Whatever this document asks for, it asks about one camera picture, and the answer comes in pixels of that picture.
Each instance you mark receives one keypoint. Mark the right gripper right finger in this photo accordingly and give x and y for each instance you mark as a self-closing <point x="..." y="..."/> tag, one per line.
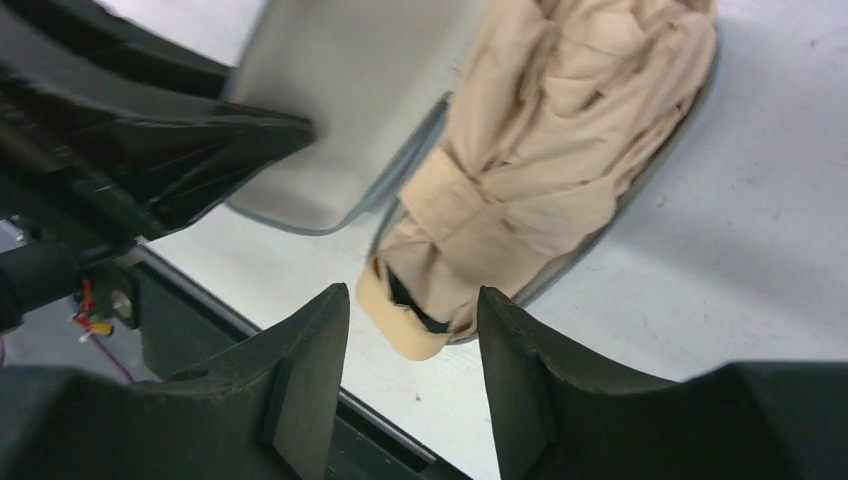
<point x="560" y="410"/>

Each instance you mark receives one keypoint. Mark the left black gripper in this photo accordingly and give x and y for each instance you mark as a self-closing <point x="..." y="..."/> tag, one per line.
<point x="91" y="160"/>

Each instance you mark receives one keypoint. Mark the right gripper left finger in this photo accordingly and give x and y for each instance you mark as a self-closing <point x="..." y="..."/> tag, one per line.
<point x="263" y="409"/>

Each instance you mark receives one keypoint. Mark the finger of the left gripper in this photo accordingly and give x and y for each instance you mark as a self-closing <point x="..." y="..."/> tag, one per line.
<point x="91" y="31"/>

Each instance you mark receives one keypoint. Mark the beige umbrella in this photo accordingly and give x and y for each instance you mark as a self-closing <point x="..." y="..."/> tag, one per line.
<point x="564" y="111"/>

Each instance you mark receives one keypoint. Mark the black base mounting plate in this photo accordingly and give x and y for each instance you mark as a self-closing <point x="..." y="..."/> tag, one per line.
<point x="181" y="325"/>

